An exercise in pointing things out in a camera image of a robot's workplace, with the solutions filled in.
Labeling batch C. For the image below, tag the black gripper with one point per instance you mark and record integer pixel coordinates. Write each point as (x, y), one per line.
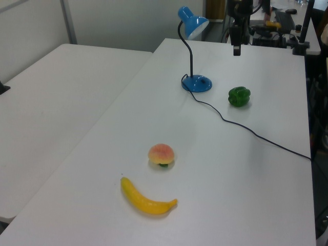
(236, 34)

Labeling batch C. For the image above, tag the blue gooseneck desk lamp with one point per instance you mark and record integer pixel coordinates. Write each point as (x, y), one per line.
(196, 83)

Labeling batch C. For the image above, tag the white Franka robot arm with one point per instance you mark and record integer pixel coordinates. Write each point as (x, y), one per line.
(239, 10)

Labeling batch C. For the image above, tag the small yellow object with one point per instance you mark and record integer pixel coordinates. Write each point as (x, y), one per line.
(273, 24)

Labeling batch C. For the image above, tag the green toy bell pepper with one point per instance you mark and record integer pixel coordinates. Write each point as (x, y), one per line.
(238, 97)

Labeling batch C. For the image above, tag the black computer keyboard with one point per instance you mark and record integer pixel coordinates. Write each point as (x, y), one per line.
(284, 21)

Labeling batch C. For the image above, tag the black computer mouse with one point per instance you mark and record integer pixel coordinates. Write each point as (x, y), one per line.
(290, 11)

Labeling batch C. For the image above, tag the black clamp-mounted pole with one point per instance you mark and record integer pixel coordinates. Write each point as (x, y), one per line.
(305, 30)

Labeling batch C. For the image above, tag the pink yellow toy peach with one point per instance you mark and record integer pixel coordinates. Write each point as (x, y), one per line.
(161, 153)

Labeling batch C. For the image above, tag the yellow toy banana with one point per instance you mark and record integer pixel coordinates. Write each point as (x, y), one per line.
(143, 202)

